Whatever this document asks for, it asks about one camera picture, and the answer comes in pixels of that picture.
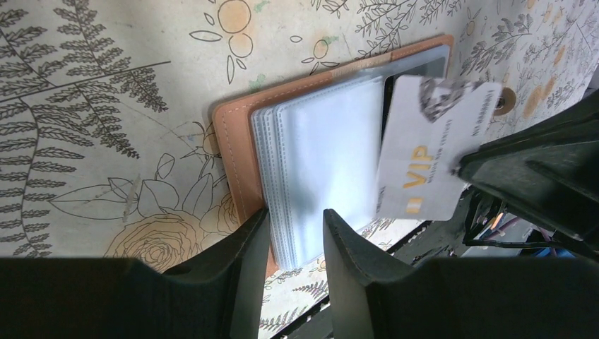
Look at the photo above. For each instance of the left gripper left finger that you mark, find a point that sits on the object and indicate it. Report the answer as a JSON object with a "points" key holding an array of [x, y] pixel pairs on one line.
{"points": [[216, 294]]}

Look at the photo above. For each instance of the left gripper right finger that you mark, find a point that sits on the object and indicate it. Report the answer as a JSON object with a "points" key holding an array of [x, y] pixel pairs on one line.
{"points": [[374, 295]]}

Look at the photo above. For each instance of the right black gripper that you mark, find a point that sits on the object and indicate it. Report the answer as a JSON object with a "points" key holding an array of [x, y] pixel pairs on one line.
{"points": [[547, 174]]}

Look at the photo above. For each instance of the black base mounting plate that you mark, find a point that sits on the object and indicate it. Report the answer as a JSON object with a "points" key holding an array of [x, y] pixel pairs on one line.
{"points": [[480, 227]]}

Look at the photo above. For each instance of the pink leather card holder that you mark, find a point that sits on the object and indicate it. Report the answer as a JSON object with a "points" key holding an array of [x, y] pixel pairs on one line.
{"points": [[314, 143]]}

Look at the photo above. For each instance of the floral patterned table mat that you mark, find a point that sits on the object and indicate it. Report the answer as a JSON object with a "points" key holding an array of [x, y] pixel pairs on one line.
{"points": [[108, 146]]}

